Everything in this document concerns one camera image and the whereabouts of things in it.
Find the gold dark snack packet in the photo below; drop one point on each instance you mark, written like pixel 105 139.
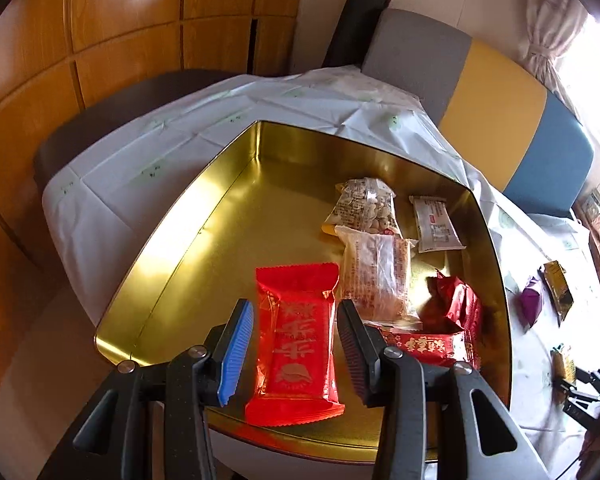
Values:
pixel 557 287

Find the grey yellow blue chair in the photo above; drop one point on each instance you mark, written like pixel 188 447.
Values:
pixel 495 110

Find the white clear snack packet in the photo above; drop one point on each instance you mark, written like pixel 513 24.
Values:
pixel 436 222

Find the yellow white snack packet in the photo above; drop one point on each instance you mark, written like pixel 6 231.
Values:
pixel 564 365

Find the window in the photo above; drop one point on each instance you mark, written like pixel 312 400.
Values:
pixel 595 70

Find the red snack packet pale print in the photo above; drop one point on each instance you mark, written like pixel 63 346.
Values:
pixel 295 340

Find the clear bag of nuts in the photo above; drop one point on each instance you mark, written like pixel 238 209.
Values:
pixel 362 205

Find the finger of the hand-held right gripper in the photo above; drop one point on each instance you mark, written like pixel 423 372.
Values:
pixel 580 402
pixel 592 376

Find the pink patterned curtain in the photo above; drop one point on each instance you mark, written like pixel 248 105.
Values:
pixel 545 20

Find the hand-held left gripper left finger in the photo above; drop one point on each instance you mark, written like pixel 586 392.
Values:
pixel 236 355

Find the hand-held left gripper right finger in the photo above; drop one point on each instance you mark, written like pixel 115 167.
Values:
pixel 352 355

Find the black rolled mat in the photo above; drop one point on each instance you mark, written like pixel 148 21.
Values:
pixel 355 20

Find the narrow red snack packet gold print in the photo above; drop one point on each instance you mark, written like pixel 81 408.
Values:
pixel 425 346

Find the crinkled red foil snack packet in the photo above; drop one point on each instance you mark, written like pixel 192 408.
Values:
pixel 460 300

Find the clear bread snack packet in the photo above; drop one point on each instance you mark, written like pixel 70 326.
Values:
pixel 375 270

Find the white plastic tablecloth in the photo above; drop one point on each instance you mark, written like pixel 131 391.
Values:
pixel 155 160

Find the purple snack packet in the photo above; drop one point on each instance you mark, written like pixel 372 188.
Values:
pixel 531 302

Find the wooden wardrobe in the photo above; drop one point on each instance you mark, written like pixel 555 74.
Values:
pixel 105 35

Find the gold tin box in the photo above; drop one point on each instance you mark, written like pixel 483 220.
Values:
pixel 205 260

